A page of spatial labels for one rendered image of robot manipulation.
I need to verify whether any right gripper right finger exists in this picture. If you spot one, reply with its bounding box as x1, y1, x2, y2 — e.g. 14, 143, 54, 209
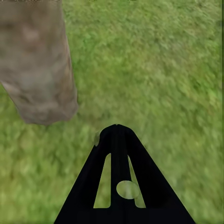
117, 124, 196, 224

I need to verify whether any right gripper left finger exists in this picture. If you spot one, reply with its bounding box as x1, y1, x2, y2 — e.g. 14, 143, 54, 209
54, 124, 124, 224

